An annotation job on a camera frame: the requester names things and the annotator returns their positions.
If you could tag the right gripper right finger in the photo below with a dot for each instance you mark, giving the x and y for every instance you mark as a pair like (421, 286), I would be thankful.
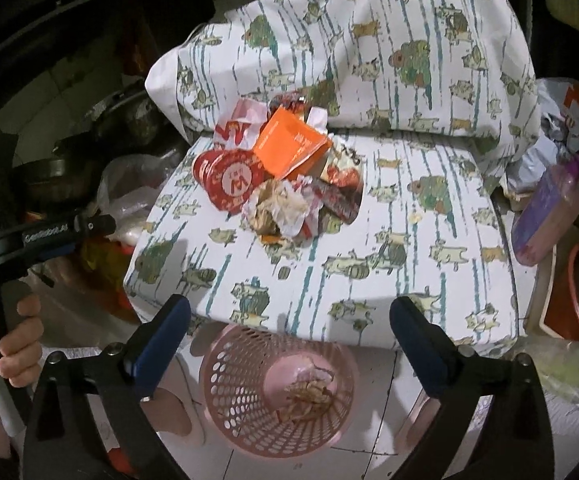
(516, 439)

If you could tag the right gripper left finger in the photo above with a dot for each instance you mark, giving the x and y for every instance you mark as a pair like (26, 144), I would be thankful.
(62, 439)

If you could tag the yellow wrapper piece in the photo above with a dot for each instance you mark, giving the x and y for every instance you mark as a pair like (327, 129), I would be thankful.
(305, 401)

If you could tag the red round paper cup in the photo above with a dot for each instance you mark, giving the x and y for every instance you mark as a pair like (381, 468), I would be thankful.
(229, 177)

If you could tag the red white paper bag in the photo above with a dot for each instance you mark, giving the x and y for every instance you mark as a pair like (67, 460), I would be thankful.
(241, 127)

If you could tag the brown paper wrapper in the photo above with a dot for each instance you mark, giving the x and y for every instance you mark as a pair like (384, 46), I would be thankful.
(283, 208)

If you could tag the orange paper carton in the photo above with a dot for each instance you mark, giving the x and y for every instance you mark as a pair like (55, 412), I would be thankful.
(287, 146)

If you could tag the person's left hand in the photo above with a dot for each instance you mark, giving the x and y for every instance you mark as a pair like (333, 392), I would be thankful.
(20, 349)

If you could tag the pink slipper foot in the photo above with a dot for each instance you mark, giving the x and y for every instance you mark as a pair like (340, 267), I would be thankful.
(171, 411)

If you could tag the clear plastic bag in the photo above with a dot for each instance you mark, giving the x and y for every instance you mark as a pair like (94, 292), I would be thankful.
(128, 190)

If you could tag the purple plastic bottle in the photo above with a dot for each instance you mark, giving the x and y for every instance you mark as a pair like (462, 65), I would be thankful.
(551, 211)

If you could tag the pink perforated waste basket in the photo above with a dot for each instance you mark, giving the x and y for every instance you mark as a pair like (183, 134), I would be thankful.
(243, 376)

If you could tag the dark red foil wrapper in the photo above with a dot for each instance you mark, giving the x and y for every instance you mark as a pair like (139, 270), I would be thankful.
(337, 199)

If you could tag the red orange snack wrapper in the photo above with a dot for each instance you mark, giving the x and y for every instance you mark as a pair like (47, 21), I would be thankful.
(295, 102)

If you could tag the crumpled white tissue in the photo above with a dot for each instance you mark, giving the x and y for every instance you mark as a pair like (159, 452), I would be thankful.
(317, 119)

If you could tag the patterned white cloth cover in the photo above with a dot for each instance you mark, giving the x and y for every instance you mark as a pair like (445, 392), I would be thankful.
(429, 102)

